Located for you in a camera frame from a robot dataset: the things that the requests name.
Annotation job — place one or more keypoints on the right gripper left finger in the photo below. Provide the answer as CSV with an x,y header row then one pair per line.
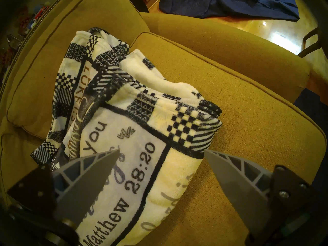
x,y
82,186

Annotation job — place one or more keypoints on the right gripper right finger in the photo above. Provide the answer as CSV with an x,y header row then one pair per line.
x,y
243,191

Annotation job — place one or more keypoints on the printed scripture fleece blanket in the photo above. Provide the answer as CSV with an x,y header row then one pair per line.
x,y
143,145

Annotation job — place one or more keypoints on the mustard sofa seat cushion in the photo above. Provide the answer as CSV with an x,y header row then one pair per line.
x,y
256,120

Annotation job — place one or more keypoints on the mustard fabric loveseat sofa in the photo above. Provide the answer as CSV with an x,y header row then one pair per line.
x,y
243,58

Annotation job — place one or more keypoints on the mustard sofa back cushion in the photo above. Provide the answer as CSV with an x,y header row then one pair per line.
x,y
51,55

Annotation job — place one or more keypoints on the crumpled navy cloth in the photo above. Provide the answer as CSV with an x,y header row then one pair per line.
x,y
230,4

